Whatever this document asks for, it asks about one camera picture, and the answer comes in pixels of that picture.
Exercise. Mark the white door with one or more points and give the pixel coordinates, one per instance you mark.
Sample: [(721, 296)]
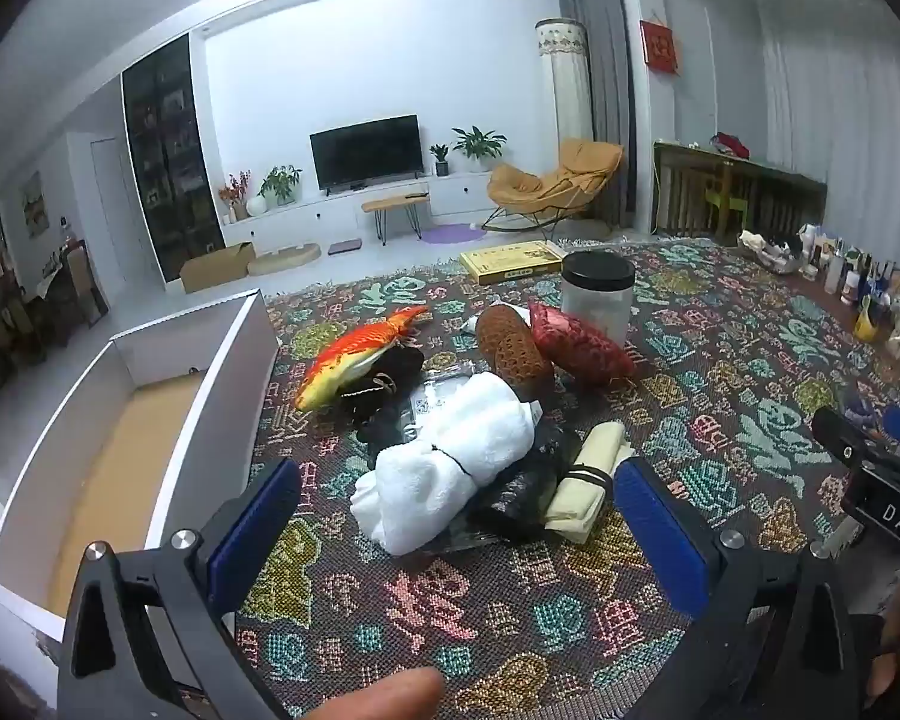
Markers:
[(116, 195)]

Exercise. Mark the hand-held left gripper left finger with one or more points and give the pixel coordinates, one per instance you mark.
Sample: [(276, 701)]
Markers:
[(259, 525)]

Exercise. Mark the basket of small items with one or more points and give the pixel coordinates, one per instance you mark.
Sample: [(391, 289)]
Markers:
[(765, 255)]

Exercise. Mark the black flat television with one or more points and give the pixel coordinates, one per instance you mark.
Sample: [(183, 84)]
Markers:
[(367, 150)]

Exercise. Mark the red wall hanging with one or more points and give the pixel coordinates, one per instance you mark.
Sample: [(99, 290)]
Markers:
[(660, 49)]

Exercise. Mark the covered tower air conditioner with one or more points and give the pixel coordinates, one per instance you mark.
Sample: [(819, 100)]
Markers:
[(566, 82)]

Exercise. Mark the cream cloth with band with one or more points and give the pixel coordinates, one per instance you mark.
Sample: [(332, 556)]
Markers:
[(577, 502)]

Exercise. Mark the white plastic packet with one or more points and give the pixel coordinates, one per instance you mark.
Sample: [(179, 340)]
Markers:
[(471, 325)]

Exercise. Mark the bushy green potted plant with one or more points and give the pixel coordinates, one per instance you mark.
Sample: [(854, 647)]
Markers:
[(280, 184)]

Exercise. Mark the black glass display cabinet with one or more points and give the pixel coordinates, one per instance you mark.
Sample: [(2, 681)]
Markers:
[(172, 165)]

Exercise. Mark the black hair claw with bow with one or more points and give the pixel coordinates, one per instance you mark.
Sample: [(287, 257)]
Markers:
[(381, 433)]

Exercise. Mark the brown knitted pouch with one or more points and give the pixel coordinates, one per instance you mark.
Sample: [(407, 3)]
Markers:
[(510, 349)]

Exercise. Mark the wooden bench with hairpin legs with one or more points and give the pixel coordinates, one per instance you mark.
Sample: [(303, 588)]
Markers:
[(390, 202)]

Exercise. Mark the wooden dining chair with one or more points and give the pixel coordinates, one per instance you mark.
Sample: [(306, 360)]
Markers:
[(82, 277)]

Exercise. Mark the person's left hand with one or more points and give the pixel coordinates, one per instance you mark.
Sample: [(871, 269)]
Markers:
[(390, 697)]

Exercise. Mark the dark flat floor scale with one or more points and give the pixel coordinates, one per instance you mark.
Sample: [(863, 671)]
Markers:
[(345, 245)]

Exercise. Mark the white storage box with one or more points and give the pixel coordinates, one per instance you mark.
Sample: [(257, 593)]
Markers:
[(217, 367)]

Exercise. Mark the white sheer curtain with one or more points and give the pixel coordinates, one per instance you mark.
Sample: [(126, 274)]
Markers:
[(832, 105)]

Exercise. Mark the black scrunchie with rhinestones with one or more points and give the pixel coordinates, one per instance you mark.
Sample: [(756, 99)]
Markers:
[(371, 394)]

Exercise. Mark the red mesh pouch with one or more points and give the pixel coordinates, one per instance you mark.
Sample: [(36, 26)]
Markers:
[(577, 345)]

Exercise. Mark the grey curtain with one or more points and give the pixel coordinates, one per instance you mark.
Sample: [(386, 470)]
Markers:
[(607, 52)]

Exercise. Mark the large leafy potted plant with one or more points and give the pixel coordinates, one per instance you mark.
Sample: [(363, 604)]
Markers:
[(480, 144)]

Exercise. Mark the white towel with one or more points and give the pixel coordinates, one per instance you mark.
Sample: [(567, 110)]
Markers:
[(450, 457)]

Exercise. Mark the long white tv cabinet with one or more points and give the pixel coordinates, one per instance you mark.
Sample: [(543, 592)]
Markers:
[(457, 191)]

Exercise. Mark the purple round mat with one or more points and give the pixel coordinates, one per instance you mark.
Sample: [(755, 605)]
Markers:
[(450, 234)]

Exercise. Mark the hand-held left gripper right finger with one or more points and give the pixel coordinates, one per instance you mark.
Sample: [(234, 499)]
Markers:
[(660, 540)]

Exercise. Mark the beige floor cushion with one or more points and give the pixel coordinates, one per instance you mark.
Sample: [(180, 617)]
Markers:
[(285, 259)]

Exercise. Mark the cardboard box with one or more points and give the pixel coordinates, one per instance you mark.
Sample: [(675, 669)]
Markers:
[(214, 268)]

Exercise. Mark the plain black fuzzy scrunchie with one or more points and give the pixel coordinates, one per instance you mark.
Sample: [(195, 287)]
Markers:
[(403, 366)]

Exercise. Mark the red flowers in vase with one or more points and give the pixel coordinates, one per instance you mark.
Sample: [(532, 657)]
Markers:
[(234, 191)]

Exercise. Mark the dark wooden desk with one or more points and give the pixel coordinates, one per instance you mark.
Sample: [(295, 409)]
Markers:
[(772, 195)]

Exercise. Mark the row of bottles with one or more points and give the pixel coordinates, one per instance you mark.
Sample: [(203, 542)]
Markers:
[(862, 277)]

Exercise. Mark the small potted plant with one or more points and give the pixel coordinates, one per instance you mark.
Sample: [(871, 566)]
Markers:
[(439, 157)]

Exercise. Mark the red item on desk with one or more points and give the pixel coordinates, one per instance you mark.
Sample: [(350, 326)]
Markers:
[(731, 144)]

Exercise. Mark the colourful patterned woven blanket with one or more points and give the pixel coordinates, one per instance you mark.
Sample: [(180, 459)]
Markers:
[(720, 360)]

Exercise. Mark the framed wall picture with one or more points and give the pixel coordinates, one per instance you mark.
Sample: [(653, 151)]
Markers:
[(35, 202)]

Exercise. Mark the round white vase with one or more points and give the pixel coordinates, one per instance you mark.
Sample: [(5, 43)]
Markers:
[(256, 205)]

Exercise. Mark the black plastic bag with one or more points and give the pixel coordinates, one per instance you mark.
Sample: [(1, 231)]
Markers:
[(517, 495)]

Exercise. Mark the orange rocking chair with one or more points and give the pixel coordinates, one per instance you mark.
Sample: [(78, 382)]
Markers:
[(562, 172)]

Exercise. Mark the orange yellow fish plush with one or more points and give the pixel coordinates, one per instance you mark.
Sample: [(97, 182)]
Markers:
[(345, 360)]

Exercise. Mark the flat yellow box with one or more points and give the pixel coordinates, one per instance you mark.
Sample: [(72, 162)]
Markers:
[(510, 261)]

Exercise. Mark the clear jar with black lid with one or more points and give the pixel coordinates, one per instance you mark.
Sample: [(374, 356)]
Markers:
[(596, 300)]

